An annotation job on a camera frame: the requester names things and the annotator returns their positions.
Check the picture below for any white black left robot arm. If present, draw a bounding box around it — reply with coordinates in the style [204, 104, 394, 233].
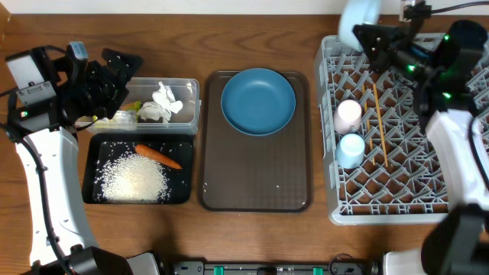
[2, 42, 160, 274]

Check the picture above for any pink plastic cup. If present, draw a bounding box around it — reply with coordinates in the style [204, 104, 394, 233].
[333, 99, 362, 134]

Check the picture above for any light blue bowl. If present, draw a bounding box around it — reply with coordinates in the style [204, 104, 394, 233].
[338, 0, 382, 51]

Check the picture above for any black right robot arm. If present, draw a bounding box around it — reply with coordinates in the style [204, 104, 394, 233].
[338, 1, 488, 274]

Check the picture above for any dark blue plate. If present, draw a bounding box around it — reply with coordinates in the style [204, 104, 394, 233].
[221, 68, 296, 136]

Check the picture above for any spilled white rice pile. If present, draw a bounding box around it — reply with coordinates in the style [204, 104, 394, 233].
[95, 154, 169, 203]

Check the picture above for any wooden chopstick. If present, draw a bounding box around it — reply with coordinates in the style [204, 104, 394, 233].
[373, 83, 388, 167]
[362, 85, 376, 166]

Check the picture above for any black rectangular tray bin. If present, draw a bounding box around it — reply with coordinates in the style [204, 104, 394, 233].
[82, 134, 193, 204]

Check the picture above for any orange carrot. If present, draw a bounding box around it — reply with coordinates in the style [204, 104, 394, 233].
[134, 144, 182, 170]

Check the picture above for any dark brown serving tray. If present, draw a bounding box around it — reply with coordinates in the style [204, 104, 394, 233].
[198, 70, 313, 212]

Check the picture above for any white paper napkin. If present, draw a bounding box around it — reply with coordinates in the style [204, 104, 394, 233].
[137, 102, 171, 123]

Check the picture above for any clear plastic waste bin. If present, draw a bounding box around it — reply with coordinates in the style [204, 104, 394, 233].
[76, 77, 200, 135]

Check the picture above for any light blue plastic cup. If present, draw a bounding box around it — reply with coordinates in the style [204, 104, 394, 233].
[335, 133, 365, 169]

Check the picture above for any yellow green snack wrapper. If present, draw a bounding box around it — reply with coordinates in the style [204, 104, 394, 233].
[92, 101, 141, 124]

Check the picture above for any grey plastic dishwasher rack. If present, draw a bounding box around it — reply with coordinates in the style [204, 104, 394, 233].
[313, 32, 489, 226]

